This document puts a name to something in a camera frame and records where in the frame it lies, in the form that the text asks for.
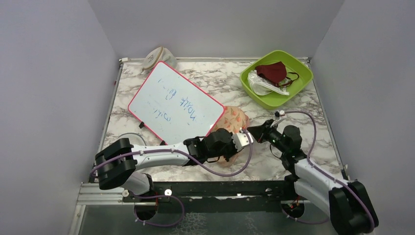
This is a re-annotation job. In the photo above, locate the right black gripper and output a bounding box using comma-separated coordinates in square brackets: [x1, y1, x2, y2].
[248, 119, 288, 154]

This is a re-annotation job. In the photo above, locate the peach floral mesh laundry bag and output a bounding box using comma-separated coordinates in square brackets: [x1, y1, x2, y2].
[211, 106, 249, 168]

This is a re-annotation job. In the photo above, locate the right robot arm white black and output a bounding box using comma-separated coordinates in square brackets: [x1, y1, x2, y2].
[247, 119, 379, 235]

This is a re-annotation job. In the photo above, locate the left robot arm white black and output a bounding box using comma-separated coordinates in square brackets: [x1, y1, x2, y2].
[92, 128, 253, 201]

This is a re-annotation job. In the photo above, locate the maroon bra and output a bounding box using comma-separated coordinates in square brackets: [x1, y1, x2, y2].
[255, 61, 300, 88]

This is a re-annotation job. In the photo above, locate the green plastic bin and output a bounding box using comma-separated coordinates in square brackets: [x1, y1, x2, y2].
[240, 50, 314, 110]

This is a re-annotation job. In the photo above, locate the pink framed whiteboard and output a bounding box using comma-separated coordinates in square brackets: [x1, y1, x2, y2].
[128, 62, 225, 144]

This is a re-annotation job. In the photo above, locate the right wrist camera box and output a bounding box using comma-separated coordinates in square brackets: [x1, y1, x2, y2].
[271, 110, 286, 127]

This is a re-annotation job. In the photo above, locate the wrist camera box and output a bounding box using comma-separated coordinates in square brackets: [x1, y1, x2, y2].
[232, 130, 254, 152]
[271, 110, 286, 127]

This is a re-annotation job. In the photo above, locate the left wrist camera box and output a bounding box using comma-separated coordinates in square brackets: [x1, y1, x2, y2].
[232, 130, 254, 152]

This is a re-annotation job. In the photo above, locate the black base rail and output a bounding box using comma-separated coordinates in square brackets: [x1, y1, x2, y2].
[122, 180, 298, 213]

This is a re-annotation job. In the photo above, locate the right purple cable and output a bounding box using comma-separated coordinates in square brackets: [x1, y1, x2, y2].
[276, 110, 376, 228]

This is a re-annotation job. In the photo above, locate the aluminium frame rail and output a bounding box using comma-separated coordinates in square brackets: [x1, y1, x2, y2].
[76, 182, 130, 206]

